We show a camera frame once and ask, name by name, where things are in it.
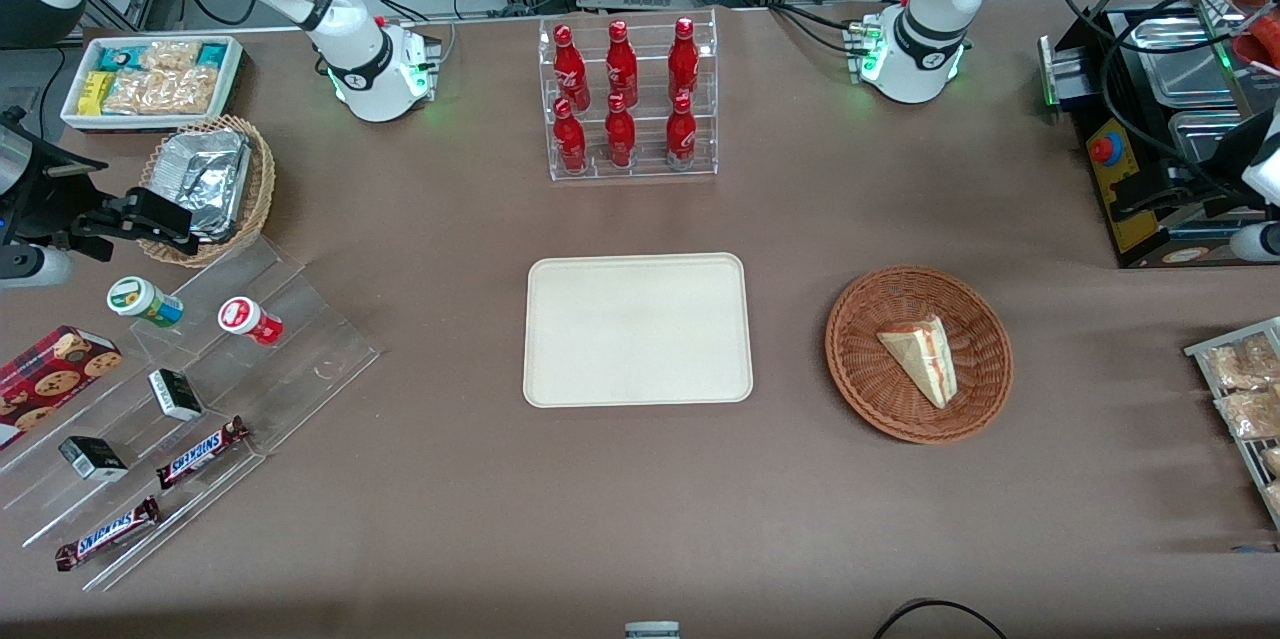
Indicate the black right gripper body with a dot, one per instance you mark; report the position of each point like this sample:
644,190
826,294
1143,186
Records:
48,201

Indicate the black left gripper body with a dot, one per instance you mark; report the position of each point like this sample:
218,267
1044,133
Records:
1190,185

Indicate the triangular sandwich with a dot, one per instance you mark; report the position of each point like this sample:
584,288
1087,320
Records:
925,359

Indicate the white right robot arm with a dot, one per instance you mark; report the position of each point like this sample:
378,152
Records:
330,19

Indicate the oval light wicker basket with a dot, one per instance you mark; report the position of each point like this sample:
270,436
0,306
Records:
262,179

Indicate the round brown wicker basket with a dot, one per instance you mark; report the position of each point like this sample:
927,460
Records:
870,369

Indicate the cream plastic tray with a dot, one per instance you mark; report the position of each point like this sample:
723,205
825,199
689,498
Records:
637,329

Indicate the black food warmer machine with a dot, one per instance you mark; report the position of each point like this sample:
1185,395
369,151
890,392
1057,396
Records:
1130,219

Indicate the steel food pan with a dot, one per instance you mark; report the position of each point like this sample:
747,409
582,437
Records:
1185,54
1195,134

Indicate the red emergency stop button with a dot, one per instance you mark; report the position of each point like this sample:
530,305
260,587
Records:
1104,149

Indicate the silver foil container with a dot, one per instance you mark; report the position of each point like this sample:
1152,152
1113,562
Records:
205,174

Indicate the green lid yogurt cup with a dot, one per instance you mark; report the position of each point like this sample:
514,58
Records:
140,300

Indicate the red lid yogurt cup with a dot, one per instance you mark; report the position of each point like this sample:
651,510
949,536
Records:
245,318

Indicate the yellow snack packet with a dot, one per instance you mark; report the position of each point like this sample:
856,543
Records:
94,93

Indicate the large clear cracker bag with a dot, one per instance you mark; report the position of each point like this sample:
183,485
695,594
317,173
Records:
165,91

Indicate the red sausage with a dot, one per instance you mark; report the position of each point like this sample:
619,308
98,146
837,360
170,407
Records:
1262,44

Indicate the small black carton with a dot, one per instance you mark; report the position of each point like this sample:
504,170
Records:
175,394
92,458

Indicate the small clear cracker bag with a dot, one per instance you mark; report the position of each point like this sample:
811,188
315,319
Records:
170,55

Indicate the teal snack packet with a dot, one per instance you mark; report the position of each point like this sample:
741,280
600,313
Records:
213,54
118,57

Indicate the white rectangular snack bin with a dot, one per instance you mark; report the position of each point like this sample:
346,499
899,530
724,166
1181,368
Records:
232,69

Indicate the clear acrylic stepped stand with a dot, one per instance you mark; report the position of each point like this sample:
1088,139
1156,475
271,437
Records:
300,339

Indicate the clear bag of pastry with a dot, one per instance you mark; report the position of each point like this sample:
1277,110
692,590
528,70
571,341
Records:
1250,414
1272,461
1245,359

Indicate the red cookie box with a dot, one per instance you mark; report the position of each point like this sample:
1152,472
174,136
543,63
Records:
50,379

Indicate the snickers chocolate bar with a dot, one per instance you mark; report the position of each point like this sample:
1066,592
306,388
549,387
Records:
105,533
200,452

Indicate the red cola bottle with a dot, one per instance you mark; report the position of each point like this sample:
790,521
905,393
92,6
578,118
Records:
621,59
681,132
683,54
568,64
620,134
570,139

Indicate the clear acrylic bottle rack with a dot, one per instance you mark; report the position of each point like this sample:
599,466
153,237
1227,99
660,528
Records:
645,169

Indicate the grey white device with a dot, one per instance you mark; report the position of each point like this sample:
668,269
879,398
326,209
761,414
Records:
652,631

